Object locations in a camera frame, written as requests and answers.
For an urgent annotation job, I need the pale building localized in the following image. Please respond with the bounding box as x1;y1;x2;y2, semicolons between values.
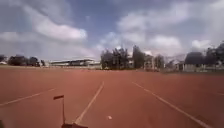
164;58;186;72

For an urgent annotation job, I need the red running track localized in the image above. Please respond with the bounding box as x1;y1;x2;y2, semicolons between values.
0;66;224;128

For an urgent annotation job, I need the group of dark trees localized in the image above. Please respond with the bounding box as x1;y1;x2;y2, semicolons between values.
0;54;47;68

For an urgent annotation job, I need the row of dark trees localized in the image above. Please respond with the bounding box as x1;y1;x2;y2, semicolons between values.
99;45;166;71

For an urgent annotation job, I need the low flat-roofed building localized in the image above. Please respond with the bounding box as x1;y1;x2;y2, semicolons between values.
48;58;102;69

